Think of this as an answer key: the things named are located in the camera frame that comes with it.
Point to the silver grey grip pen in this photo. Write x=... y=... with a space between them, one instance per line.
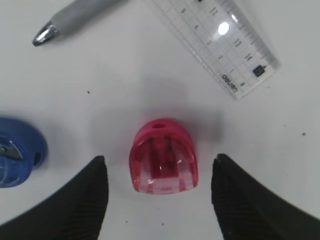
x=72 y=18

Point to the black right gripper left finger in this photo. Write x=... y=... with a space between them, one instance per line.
x=74 y=212

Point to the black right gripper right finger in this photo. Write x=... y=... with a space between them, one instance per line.
x=247 y=210

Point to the blue pencil sharpener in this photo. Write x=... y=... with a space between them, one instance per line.
x=23 y=149

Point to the clear plastic ruler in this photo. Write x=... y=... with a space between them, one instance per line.
x=221 y=39

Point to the red pencil sharpener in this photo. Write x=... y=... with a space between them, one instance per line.
x=163 y=159

